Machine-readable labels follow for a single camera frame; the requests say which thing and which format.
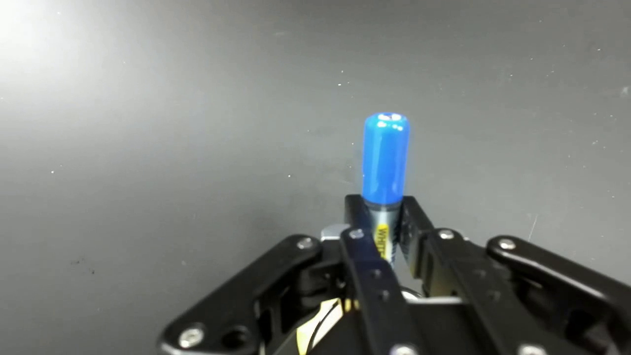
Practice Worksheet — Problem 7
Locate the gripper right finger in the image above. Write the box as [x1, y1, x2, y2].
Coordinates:
[398, 196, 631, 355]

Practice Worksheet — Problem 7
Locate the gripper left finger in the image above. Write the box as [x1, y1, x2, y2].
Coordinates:
[158, 194, 420, 355]

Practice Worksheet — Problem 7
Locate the blue capped marker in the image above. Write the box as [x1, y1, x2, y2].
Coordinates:
[361, 112, 411, 269]

